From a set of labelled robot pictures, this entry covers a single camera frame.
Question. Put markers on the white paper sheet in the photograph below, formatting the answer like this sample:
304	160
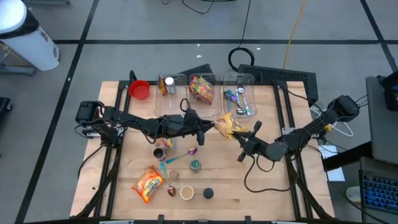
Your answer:
335	174

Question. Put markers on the white trash can black bag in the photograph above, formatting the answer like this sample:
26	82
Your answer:
31	46

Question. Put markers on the yellow connector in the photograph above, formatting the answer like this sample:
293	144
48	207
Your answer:
326	127

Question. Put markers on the orange Maruchan ramen packet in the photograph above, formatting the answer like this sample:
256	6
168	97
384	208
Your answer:
147	185

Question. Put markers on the black vented panel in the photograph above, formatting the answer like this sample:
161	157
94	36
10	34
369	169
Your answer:
280	74

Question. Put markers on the grey metal cart frame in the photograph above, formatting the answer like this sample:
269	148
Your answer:
18	71

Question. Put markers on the yellow Maruchan ramen packet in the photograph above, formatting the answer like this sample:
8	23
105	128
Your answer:
227	124

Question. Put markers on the backlit keyboard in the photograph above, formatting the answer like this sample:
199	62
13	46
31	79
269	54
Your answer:
379	191

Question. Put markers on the black wedge panel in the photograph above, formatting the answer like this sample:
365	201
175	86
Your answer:
199	70

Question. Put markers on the clear plastic bin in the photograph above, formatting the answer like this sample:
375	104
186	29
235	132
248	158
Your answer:
214	109
252	102
168	107

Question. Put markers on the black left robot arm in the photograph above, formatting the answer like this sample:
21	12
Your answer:
133	119

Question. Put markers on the black equipment piece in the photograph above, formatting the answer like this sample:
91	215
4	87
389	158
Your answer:
3	105

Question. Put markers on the gold lid furikake jar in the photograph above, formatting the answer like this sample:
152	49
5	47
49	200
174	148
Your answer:
186	193

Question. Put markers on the black lid chili powder jar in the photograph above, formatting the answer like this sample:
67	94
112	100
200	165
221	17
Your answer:
208	193

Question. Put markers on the brown lid small jar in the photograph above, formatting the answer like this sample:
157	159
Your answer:
174	175

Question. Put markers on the black desk beam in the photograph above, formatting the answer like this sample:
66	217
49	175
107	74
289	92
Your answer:
345	157

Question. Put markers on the white lid spice jar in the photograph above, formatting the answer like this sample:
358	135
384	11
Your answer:
170	84

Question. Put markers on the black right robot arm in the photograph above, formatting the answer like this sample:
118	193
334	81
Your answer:
311	130

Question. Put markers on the purple iridescent spoon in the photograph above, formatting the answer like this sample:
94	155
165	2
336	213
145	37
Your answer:
226	95

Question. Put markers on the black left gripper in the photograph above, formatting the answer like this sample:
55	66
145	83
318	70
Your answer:
192	124

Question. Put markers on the small orange seasoning packet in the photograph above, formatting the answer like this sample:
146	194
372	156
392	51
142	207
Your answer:
161	84

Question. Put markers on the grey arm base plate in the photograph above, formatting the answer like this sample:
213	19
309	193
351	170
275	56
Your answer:
90	134
286	130

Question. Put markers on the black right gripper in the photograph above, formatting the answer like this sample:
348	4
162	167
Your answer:
253	146

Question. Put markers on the black table clamp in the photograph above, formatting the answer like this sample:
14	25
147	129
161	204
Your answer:
247	218
160	217

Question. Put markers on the red orange ramen packet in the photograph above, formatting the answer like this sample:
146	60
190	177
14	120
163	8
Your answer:
206	91

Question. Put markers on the black aluminium table frame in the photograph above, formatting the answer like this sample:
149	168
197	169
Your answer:
123	84

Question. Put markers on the black lid glass jar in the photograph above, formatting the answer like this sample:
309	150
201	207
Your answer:
159	154

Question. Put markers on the red plastic bowl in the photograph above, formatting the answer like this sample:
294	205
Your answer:
139	90

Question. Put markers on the black device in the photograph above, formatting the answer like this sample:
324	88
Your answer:
391	93

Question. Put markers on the green lid spice jar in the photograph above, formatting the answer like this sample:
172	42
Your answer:
195	165

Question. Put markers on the white computer mouse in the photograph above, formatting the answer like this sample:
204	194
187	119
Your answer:
353	194

